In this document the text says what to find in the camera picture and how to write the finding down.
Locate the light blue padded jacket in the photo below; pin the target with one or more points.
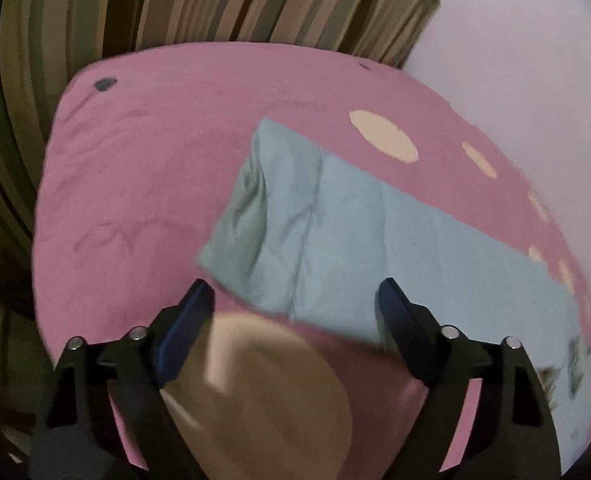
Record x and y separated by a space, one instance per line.
335 230

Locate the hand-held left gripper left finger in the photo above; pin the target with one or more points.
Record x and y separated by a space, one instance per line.
186 329

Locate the pink polka dot bed sheet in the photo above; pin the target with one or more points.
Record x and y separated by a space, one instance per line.
150 185

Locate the striped green brown curtain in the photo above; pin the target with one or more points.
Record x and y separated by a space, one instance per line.
125 5

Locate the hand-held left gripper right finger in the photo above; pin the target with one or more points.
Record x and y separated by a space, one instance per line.
401 327

